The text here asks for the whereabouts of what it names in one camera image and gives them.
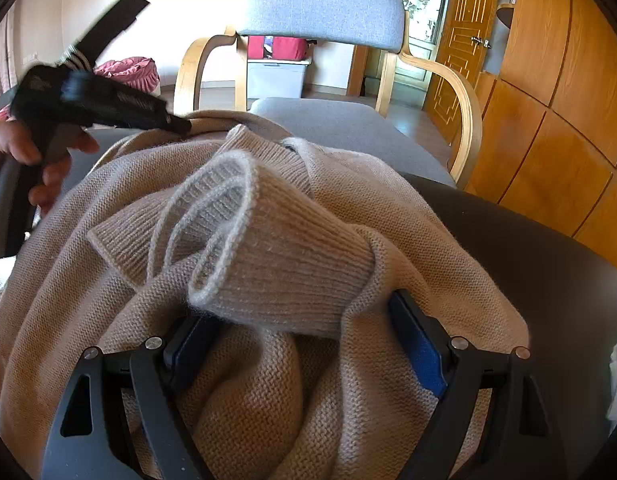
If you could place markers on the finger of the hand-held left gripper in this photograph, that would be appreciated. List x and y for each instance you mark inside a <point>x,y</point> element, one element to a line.
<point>148,110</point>

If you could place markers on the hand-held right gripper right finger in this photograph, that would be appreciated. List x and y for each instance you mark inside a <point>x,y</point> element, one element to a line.
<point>423,350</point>

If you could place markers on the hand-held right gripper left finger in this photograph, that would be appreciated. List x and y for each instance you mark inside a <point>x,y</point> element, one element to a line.
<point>186,347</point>

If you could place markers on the beige knit sweater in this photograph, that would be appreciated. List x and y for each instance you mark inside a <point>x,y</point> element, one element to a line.
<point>288,260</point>

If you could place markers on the person's left hand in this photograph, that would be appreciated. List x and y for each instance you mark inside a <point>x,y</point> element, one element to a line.
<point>8,142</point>

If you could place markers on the pale curtain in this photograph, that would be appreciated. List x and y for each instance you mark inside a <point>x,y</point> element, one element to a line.
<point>1,70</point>

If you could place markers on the black leather ottoman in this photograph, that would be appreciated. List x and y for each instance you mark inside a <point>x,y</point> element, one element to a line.
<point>513,260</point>

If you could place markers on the pale blue storage box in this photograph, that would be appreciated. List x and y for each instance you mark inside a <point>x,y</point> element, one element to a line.
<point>278,77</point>

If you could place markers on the red bag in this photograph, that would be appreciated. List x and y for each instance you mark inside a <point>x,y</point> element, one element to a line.
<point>283,47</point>

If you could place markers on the grey upholstered wooden armchair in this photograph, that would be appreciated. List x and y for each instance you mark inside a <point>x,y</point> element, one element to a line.
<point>323,5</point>

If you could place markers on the wooden cabinet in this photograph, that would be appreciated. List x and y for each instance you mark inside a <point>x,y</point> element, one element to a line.
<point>563,110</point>

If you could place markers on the glass panel door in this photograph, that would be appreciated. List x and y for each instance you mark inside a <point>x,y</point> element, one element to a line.
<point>421,5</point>

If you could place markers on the wooden door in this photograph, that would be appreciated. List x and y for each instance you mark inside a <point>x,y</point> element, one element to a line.
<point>463,10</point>

